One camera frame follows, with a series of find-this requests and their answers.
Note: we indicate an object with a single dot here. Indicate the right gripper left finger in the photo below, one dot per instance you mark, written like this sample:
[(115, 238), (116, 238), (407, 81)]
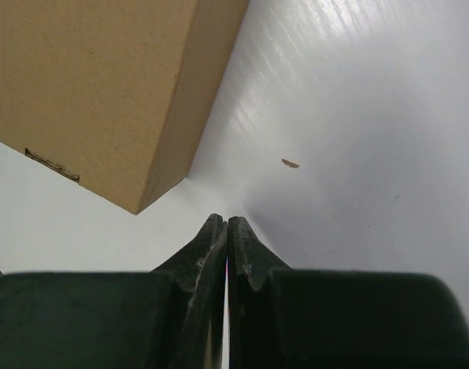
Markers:
[(170, 317)]

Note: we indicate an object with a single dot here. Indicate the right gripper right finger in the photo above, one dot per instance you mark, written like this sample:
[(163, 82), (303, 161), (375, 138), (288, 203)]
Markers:
[(281, 317)]

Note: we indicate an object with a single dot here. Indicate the small cardboard scrap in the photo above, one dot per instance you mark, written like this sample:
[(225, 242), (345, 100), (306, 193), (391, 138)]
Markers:
[(290, 164)]

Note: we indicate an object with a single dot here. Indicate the cardboard box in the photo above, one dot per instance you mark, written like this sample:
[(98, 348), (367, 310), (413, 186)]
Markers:
[(113, 95)]

